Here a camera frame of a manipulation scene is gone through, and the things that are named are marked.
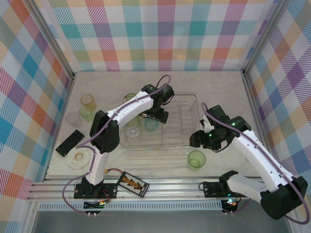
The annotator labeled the black flat plate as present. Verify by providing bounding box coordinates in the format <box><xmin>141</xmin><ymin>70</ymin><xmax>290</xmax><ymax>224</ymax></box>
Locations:
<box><xmin>55</xmin><ymin>130</ymin><xmax>86</xmax><ymax>157</ymax></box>

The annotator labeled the amber plastic cup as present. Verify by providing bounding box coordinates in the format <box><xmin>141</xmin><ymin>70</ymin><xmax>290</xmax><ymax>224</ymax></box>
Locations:
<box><xmin>80</xmin><ymin>94</ymin><xmax>95</xmax><ymax>110</ymax></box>

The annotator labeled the wire dish rack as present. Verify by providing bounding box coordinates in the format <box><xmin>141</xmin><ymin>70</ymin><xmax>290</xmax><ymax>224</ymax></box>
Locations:
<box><xmin>118</xmin><ymin>93</ymin><xmax>199</xmax><ymax>152</ymax></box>

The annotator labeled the purple cable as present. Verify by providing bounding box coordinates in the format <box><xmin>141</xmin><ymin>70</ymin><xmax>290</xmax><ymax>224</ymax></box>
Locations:
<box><xmin>62</xmin><ymin>75</ymin><xmax>171</xmax><ymax>216</ymax></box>
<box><xmin>200</xmin><ymin>101</ymin><xmax>309</xmax><ymax>224</ymax></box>

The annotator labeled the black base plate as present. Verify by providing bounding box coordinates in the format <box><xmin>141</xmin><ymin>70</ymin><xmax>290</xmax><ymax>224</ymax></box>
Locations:
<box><xmin>203</xmin><ymin>182</ymin><xmax>248</xmax><ymax>199</ymax></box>
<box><xmin>73</xmin><ymin>183</ymin><xmax>118</xmax><ymax>200</ymax></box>

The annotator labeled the frosted clear plastic cup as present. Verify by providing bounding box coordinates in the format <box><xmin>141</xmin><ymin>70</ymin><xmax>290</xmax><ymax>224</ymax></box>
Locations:
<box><xmin>66</xmin><ymin>112</ymin><xmax>82</xmax><ymax>127</ymax></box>

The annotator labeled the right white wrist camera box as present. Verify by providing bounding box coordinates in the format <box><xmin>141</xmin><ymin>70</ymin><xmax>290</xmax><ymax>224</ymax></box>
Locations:
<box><xmin>199</xmin><ymin>116</ymin><xmax>212</xmax><ymax>131</ymax></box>

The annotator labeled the teal plastic cup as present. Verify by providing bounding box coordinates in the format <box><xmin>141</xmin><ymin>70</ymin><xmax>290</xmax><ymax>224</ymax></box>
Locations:
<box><xmin>145</xmin><ymin>118</ymin><xmax>160</xmax><ymax>132</ymax></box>

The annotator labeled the white slotted cable duct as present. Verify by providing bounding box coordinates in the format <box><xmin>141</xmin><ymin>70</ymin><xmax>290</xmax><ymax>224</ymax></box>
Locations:
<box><xmin>38</xmin><ymin>202</ymin><xmax>224</xmax><ymax>212</ymax></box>

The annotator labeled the black power distribution board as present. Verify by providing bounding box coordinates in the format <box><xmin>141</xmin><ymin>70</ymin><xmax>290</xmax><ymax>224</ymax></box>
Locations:
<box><xmin>116</xmin><ymin>171</ymin><xmax>150</xmax><ymax>197</ymax></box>

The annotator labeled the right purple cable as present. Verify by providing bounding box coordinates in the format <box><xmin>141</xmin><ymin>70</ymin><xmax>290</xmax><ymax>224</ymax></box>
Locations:
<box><xmin>200</xmin><ymin>101</ymin><xmax>309</xmax><ymax>224</ymax></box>

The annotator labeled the red cable with yellow plug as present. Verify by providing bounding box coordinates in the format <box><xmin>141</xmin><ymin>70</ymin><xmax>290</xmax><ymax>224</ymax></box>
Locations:
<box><xmin>104</xmin><ymin>168</ymin><xmax>125</xmax><ymax>175</ymax></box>

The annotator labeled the white round disc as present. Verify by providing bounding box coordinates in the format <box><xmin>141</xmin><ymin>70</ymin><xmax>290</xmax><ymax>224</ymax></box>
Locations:
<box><xmin>65</xmin><ymin>145</ymin><xmax>92</xmax><ymax>170</ymax></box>

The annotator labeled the aluminium mounting rail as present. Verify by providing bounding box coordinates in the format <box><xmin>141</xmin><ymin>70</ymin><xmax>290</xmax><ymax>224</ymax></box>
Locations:
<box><xmin>25</xmin><ymin>178</ymin><xmax>296</xmax><ymax>201</ymax></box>

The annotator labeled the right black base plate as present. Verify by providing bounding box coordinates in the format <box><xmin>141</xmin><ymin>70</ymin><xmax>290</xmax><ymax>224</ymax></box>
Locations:
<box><xmin>203</xmin><ymin>182</ymin><xmax>248</xmax><ymax>199</ymax></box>

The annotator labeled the aluminium frame post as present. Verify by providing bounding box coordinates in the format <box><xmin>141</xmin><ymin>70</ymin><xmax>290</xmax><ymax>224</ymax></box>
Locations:
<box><xmin>24</xmin><ymin>0</ymin><xmax>75</xmax><ymax>79</ymax></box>
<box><xmin>242</xmin><ymin>0</ymin><xmax>294</xmax><ymax>76</ymax></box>

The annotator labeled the black cable loop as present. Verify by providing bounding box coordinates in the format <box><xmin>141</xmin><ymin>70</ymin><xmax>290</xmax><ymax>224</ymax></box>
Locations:
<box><xmin>199</xmin><ymin>179</ymin><xmax>221</xmax><ymax>193</ymax></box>

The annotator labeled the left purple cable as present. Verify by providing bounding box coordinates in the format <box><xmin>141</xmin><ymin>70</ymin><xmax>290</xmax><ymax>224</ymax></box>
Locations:
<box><xmin>62</xmin><ymin>75</ymin><xmax>171</xmax><ymax>216</ymax></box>

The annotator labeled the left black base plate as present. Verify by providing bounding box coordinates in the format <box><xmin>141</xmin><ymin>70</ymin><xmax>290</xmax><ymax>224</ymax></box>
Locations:
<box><xmin>73</xmin><ymin>183</ymin><xmax>118</xmax><ymax>200</ymax></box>

